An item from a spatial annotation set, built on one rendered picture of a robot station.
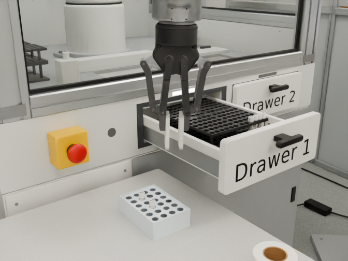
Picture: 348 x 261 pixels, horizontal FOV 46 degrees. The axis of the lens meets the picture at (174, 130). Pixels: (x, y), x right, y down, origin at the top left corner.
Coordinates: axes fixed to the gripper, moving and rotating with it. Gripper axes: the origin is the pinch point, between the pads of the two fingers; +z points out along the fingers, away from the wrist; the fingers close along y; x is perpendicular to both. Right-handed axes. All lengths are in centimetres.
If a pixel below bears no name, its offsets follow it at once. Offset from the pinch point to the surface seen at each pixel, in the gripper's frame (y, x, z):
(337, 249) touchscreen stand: 84, 78, 87
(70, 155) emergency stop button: -20.2, 1.5, 5.7
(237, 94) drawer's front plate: 20.5, 34.3, 1.8
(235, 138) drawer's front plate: 11.0, -4.5, -0.1
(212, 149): 7.5, -0.7, 3.8
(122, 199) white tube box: -10.1, -2.0, 13.6
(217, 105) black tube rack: 13.4, 25.7, 2.5
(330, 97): 116, 173, 40
